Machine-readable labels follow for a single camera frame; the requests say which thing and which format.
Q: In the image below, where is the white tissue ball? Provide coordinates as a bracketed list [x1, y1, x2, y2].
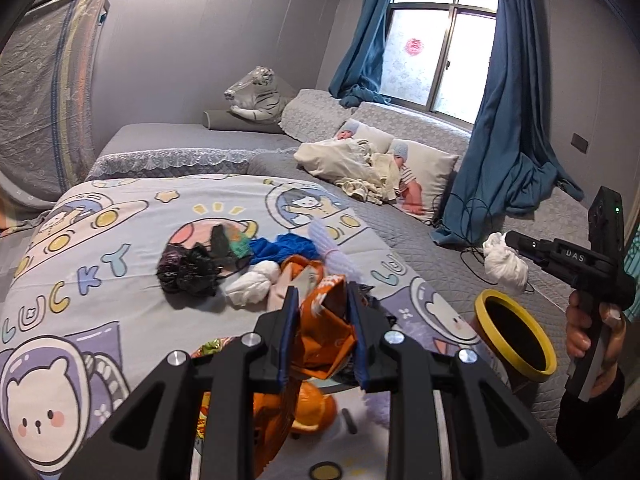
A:
[482, 232, 528, 292]

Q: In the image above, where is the black plastic bag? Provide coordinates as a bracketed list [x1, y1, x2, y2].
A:
[156, 243, 220, 298]

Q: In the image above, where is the orange snack wrapper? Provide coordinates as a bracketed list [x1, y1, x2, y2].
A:
[253, 275, 357, 477]

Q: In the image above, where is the green snack bag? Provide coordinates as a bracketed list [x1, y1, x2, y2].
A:
[209, 224, 253, 268]

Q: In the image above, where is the orange ball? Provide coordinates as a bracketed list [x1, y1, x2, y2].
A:
[280, 255, 324, 284]

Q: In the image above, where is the white foam net bundle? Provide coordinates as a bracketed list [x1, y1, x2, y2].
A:
[307, 219, 362, 283]

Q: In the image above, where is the yellow rimmed trash bin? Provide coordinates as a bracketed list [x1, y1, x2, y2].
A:
[472, 289, 558, 406]

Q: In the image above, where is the right hand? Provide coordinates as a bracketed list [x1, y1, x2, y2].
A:
[565, 290, 626, 402]

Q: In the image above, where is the blue curtain right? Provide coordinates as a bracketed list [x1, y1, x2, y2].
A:
[432, 0, 585, 247]

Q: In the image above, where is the blue curtain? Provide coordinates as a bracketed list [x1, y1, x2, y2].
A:
[329, 0, 390, 108]
[432, 0, 585, 247]

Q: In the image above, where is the orange peel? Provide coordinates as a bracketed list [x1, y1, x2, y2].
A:
[291, 382, 337, 436]

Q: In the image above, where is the cartoon printed bed sheet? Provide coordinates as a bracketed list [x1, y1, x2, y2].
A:
[1, 174, 502, 479]

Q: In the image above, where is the white crumpled paper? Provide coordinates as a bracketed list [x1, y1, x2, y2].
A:
[224, 260, 281, 308]

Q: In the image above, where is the baby print pillow right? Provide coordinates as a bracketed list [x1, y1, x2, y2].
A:
[387, 139, 459, 222]

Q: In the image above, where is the baby print pillow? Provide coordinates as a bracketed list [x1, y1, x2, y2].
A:
[387, 139, 459, 222]
[334, 119, 394, 153]

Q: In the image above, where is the blue crumpled glove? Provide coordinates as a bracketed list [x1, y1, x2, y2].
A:
[250, 233, 320, 264]

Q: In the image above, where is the cream crumpled blanket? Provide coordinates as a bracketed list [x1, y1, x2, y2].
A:
[294, 139, 399, 205]

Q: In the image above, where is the baby print pillow left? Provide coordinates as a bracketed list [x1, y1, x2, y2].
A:
[334, 119, 394, 153]

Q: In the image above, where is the grey lace trimmed mattress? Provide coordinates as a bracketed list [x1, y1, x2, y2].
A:
[87, 124, 298, 181]

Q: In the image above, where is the blue curtain left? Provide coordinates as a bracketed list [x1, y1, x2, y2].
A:
[329, 0, 390, 108]

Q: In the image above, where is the grey bolster pillow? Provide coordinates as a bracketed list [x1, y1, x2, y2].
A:
[202, 110, 283, 134]

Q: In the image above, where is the grey quilted bed cover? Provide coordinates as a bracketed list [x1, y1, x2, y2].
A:
[246, 88, 591, 426]

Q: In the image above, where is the white tiger plush toy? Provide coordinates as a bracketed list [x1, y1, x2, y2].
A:
[224, 66, 290, 124]

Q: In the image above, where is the wall power socket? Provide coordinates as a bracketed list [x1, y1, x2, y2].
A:
[570, 133, 589, 154]

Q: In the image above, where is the black charging cable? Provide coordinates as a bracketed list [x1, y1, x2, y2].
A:
[433, 192, 536, 295]

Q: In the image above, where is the window with metal frame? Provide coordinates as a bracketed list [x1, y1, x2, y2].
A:
[381, 0, 498, 130]

